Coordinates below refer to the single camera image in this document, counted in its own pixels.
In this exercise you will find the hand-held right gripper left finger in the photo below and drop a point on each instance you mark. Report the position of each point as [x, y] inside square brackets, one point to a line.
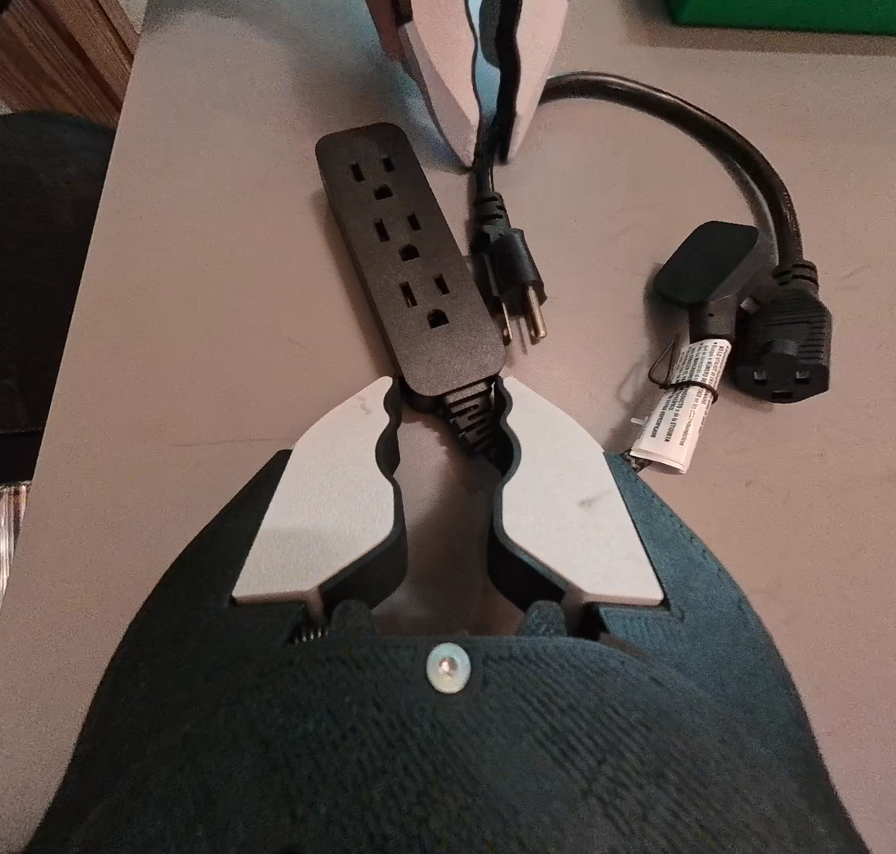
[322, 511]

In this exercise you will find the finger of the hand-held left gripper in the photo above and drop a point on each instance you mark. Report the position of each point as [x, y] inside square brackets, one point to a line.
[546, 28]
[441, 98]

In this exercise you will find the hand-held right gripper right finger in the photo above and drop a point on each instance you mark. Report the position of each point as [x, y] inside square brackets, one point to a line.
[581, 511]

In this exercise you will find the black three-outlet power strip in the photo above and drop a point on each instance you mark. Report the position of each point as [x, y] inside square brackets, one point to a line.
[413, 266]

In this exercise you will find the black three-prong power plug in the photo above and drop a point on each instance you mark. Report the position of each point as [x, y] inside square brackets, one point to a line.
[514, 266]

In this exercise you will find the black flat angled plug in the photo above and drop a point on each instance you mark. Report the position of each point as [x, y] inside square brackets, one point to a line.
[703, 266]

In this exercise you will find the white warning label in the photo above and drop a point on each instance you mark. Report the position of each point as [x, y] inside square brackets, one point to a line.
[672, 434]

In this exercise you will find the black twist tie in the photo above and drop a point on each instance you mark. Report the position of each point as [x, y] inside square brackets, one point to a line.
[675, 371]

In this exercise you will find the black extension socket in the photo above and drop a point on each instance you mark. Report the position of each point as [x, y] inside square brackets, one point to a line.
[791, 322]

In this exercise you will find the striped cloth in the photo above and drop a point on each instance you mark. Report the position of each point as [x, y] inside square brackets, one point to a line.
[12, 532]

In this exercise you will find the wooden cabinet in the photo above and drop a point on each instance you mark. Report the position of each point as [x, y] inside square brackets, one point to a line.
[56, 35]

